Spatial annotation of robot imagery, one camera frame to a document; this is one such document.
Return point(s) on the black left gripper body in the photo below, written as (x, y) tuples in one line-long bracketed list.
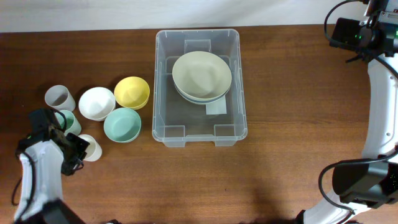
[(76, 153)]

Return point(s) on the smaller beige plate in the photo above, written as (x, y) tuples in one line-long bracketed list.
[(201, 76)]

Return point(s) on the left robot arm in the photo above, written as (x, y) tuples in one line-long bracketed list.
[(45, 154)]

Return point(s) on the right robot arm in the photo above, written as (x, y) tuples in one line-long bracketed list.
[(355, 186)]

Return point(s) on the clear plastic storage container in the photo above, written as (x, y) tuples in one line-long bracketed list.
[(175, 120)]

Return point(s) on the cream cup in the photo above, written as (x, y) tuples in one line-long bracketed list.
[(94, 150)]

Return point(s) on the mint green cup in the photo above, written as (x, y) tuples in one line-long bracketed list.
[(73, 126)]

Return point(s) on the white bowl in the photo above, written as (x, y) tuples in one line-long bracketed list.
[(97, 103)]

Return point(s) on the mint green bowl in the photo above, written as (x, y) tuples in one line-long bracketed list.
[(122, 125)]

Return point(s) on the grey cup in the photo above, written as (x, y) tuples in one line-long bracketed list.
[(59, 98)]

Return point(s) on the yellow bowl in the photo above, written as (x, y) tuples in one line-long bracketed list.
[(132, 92)]

